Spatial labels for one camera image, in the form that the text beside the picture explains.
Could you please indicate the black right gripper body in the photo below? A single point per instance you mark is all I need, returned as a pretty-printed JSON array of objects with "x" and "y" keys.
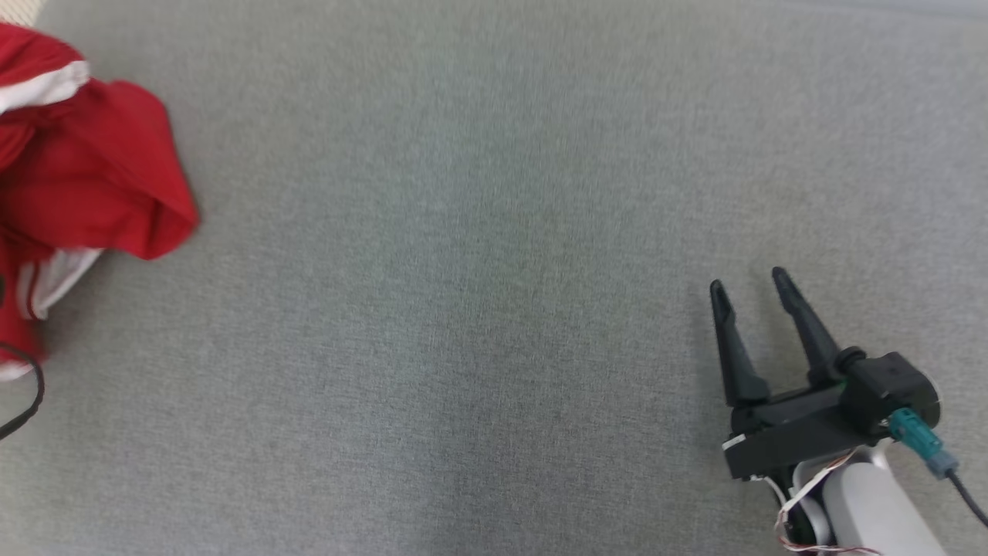
[{"x": 795, "y": 432}]

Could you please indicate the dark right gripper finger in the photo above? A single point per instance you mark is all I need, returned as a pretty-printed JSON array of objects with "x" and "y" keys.
[
  {"x": 814, "y": 340},
  {"x": 737, "y": 363}
]

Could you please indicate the red jersey with white sleeves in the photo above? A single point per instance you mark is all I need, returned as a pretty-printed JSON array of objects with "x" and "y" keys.
[{"x": 93, "y": 177}]

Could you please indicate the grey fabric sofa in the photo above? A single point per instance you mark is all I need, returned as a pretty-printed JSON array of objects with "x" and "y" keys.
[{"x": 494, "y": 278}]

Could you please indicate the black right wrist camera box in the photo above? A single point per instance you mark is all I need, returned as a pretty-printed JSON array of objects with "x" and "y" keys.
[{"x": 888, "y": 386}]

